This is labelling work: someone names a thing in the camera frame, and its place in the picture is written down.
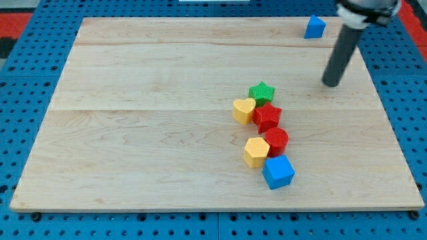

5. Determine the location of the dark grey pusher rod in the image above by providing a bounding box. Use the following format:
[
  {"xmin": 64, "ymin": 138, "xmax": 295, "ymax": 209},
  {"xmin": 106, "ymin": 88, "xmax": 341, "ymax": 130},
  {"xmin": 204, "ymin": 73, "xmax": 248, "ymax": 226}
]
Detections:
[{"xmin": 322, "ymin": 25, "xmax": 364, "ymax": 87}]

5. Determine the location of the blue triangle block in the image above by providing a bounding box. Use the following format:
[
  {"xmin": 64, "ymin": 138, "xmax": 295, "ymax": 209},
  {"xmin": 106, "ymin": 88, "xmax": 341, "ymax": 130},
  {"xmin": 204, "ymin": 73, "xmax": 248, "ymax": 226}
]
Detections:
[{"xmin": 304, "ymin": 15, "xmax": 326, "ymax": 39}]

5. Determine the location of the blue cube block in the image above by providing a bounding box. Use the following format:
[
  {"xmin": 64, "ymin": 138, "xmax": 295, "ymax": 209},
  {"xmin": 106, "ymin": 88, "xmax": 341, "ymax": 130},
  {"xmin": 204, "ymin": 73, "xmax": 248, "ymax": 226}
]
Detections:
[{"xmin": 262, "ymin": 155, "xmax": 295, "ymax": 190}]

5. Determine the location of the yellow hexagon block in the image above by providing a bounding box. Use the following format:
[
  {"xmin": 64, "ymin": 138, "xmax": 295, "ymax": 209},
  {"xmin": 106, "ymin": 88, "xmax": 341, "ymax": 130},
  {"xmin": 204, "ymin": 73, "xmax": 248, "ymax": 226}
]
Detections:
[{"xmin": 244, "ymin": 137, "xmax": 270, "ymax": 168}]

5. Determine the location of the black white robot wrist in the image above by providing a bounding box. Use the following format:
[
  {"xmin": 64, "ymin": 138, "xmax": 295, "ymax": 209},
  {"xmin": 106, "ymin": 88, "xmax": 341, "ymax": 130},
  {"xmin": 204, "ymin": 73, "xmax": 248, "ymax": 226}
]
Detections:
[{"xmin": 335, "ymin": 0, "xmax": 402, "ymax": 29}]

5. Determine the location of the green star block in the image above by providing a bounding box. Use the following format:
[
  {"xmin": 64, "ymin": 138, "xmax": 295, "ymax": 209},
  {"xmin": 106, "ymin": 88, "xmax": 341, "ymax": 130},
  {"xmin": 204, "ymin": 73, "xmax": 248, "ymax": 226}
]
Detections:
[{"xmin": 248, "ymin": 81, "xmax": 276, "ymax": 108}]

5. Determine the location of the wooden board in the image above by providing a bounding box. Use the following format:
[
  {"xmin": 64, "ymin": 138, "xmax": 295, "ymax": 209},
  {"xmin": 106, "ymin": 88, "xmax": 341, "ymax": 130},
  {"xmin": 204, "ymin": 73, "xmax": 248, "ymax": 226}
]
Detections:
[{"xmin": 10, "ymin": 17, "xmax": 424, "ymax": 213}]

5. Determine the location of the yellow heart block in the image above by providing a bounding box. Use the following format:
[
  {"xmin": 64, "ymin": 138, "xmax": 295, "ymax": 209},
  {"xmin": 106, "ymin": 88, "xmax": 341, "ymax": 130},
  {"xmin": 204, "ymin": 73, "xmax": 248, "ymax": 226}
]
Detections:
[{"xmin": 232, "ymin": 98, "xmax": 256, "ymax": 125}]

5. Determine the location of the red cylinder block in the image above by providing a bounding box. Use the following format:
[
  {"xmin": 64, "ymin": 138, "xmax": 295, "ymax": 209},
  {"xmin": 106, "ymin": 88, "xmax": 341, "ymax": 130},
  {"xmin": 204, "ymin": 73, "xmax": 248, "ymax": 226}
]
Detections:
[{"xmin": 265, "ymin": 127, "xmax": 289, "ymax": 157}]

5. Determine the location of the red star block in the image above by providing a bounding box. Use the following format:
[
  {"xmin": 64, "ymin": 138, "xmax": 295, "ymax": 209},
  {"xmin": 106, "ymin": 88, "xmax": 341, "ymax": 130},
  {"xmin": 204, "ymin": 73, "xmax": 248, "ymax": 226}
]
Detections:
[{"xmin": 252, "ymin": 103, "xmax": 282, "ymax": 133}]

